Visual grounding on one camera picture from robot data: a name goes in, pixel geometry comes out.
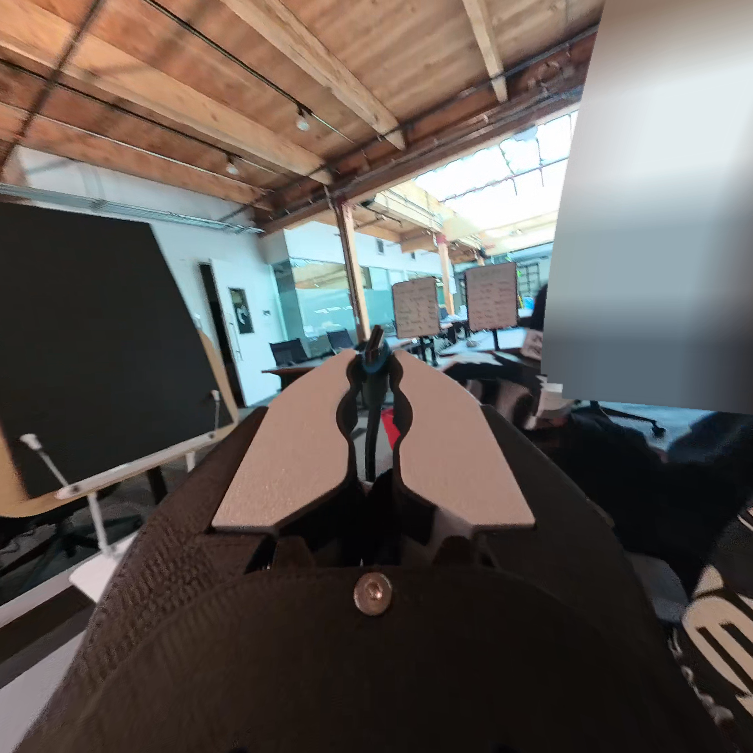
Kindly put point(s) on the whiteboard with written list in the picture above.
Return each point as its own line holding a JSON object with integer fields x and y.
{"x": 491, "y": 296}

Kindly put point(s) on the person's black printed hoodie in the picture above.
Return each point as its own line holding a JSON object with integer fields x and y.
{"x": 723, "y": 647}

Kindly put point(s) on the black mesh office chair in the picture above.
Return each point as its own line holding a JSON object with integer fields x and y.
{"x": 635, "y": 419}

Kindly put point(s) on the phone symbol door sign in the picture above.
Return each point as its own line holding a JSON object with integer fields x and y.
{"x": 240, "y": 310}

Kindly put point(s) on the white board stand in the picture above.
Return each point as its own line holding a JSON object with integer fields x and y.
{"x": 99, "y": 523}

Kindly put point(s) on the grey office desk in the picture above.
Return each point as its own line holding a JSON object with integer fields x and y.
{"x": 488, "y": 342}

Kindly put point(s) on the wooden post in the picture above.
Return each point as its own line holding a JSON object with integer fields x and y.
{"x": 352, "y": 265}

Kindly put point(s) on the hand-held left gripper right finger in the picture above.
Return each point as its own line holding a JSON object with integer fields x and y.
{"x": 459, "y": 459}

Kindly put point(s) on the whiteboard with table grid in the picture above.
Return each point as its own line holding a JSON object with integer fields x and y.
{"x": 416, "y": 307}

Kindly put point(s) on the wooden office desk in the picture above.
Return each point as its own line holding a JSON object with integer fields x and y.
{"x": 294, "y": 372}

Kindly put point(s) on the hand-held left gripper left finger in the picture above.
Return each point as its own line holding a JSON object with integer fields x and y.
{"x": 282, "y": 459}

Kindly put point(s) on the ceiling spot lamp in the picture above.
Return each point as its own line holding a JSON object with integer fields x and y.
{"x": 232, "y": 167}
{"x": 302, "y": 122}

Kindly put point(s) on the glass partition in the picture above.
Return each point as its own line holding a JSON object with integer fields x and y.
{"x": 317, "y": 294}

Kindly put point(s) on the black board with wooden frame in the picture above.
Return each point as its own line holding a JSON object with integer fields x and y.
{"x": 88, "y": 329}

